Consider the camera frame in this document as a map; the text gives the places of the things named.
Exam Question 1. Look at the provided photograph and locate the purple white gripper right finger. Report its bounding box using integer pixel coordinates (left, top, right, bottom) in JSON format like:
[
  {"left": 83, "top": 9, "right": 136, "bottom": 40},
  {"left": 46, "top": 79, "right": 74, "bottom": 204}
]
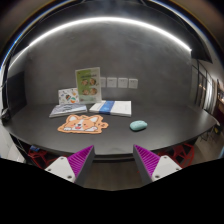
[{"left": 133, "top": 145, "right": 181, "bottom": 185}]

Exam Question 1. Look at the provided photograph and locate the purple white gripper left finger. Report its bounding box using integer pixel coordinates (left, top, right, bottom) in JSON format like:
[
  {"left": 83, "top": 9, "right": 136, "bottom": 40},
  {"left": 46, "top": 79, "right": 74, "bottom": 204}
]
[{"left": 46, "top": 145, "right": 95, "bottom": 186}]

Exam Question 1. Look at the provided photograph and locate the teal computer mouse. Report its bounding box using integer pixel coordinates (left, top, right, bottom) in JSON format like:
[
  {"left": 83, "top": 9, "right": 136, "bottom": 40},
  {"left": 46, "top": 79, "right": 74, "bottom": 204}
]
[{"left": 130, "top": 120, "right": 148, "bottom": 131}]

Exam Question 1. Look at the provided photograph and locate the orange corgi mouse pad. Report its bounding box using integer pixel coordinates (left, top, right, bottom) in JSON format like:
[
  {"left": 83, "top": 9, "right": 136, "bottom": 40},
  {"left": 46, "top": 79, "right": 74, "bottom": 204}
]
[{"left": 58, "top": 115, "right": 109, "bottom": 134}]

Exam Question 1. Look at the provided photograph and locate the red stool left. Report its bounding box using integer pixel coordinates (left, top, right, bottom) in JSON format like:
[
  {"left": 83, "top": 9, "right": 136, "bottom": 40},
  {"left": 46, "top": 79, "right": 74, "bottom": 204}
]
[{"left": 28, "top": 146, "right": 55, "bottom": 169}]

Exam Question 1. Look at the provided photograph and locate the red stool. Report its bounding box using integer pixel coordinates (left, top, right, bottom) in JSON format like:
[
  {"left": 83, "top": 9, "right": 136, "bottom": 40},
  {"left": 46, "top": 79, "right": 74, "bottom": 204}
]
[
  {"left": 158, "top": 143, "right": 194, "bottom": 168},
  {"left": 28, "top": 146, "right": 55, "bottom": 169}
]

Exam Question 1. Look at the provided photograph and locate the red stool right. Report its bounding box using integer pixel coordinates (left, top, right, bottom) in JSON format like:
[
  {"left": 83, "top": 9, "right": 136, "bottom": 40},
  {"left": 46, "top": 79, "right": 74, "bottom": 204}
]
[{"left": 158, "top": 143, "right": 194, "bottom": 168}]

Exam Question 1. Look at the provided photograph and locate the grey magazine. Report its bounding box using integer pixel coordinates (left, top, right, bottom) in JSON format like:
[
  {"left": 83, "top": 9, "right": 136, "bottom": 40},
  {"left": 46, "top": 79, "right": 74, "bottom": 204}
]
[{"left": 49, "top": 103, "right": 87, "bottom": 118}]

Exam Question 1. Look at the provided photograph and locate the white book with blue band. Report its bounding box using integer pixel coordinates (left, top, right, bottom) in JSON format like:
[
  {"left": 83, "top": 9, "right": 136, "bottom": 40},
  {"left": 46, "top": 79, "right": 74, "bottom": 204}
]
[{"left": 89, "top": 100, "right": 132, "bottom": 117}]

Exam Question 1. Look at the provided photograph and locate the small colourful card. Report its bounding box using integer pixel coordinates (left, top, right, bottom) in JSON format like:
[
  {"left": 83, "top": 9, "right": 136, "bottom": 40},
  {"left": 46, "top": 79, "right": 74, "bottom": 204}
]
[{"left": 58, "top": 88, "right": 79, "bottom": 104}]

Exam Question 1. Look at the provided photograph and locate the green white standing booklet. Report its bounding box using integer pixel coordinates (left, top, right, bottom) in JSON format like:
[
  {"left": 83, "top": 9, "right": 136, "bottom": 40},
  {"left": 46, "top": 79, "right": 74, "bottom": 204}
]
[{"left": 75, "top": 67, "right": 102, "bottom": 104}]

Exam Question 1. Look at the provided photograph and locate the white wall socket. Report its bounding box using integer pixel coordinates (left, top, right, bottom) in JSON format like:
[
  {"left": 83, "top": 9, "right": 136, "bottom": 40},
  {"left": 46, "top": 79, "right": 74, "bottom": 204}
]
[
  {"left": 118, "top": 78, "right": 128, "bottom": 88},
  {"left": 107, "top": 77, "right": 117, "bottom": 88},
  {"left": 129, "top": 79, "right": 138, "bottom": 89},
  {"left": 100, "top": 77, "right": 106, "bottom": 88}
]

